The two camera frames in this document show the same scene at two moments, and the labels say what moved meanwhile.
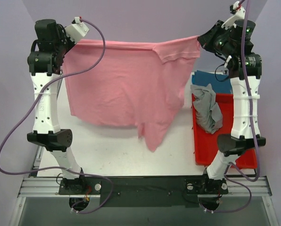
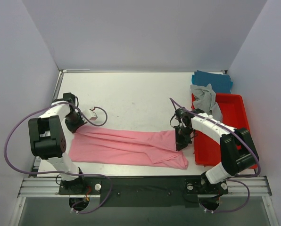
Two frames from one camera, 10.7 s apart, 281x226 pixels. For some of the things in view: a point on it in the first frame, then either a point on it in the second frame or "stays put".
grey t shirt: [209, 114] stays put
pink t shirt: [133, 85] → [152, 148]
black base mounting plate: [144, 190] stays put
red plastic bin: [206, 144] stays put
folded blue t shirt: [220, 83] stays put
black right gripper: [207, 37] → [181, 140]
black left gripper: [63, 47] → [77, 124]
